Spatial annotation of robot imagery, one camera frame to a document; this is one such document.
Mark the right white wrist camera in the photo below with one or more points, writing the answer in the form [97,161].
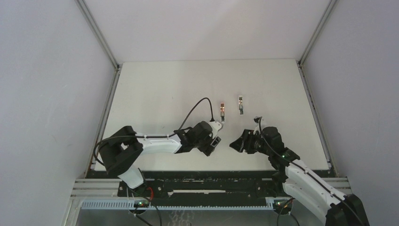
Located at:
[258,121]

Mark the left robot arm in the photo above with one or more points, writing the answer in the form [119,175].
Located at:
[120,151]

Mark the aluminium frame post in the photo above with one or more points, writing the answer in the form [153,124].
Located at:
[99,36]
[301,63]

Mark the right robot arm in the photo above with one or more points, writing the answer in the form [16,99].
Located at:
[331,206]

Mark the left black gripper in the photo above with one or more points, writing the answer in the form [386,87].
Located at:
[208,148]

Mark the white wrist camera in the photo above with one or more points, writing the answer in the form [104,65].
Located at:
[258,121]
[216,126]

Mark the left aluminium frame post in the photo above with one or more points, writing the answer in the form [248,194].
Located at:
[99,36]

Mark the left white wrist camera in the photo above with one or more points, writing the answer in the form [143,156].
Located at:
[216,126]

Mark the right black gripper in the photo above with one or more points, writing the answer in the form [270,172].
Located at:
[244,142]

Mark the white mini stapler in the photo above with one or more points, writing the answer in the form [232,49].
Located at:
[240,105]

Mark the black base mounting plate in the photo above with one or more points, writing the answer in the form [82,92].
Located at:
[206,188]

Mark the right aluminium frame post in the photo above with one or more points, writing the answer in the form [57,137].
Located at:
[301,63]

